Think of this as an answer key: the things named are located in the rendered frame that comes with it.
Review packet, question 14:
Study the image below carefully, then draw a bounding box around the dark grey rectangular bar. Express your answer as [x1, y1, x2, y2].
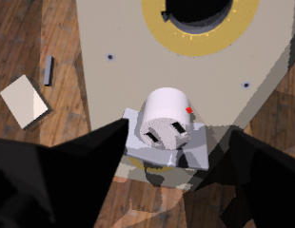
[44, 56, 54, 86]

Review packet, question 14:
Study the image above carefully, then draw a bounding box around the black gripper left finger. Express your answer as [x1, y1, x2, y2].
[0, 118, 129, 228]

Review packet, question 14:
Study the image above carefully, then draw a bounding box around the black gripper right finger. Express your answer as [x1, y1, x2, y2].
[228, 130, 295, 228]

